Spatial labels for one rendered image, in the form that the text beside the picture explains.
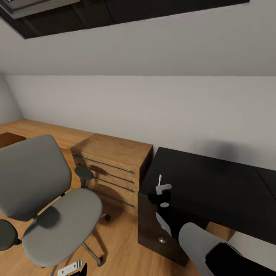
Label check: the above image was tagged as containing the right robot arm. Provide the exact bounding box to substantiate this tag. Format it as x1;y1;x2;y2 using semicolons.
148;184;276;276

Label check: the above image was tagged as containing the swivel chair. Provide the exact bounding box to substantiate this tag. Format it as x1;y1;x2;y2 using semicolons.
0;134;110;276

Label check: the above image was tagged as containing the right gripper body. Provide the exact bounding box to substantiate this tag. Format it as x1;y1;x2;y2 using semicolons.
150;191;170;204

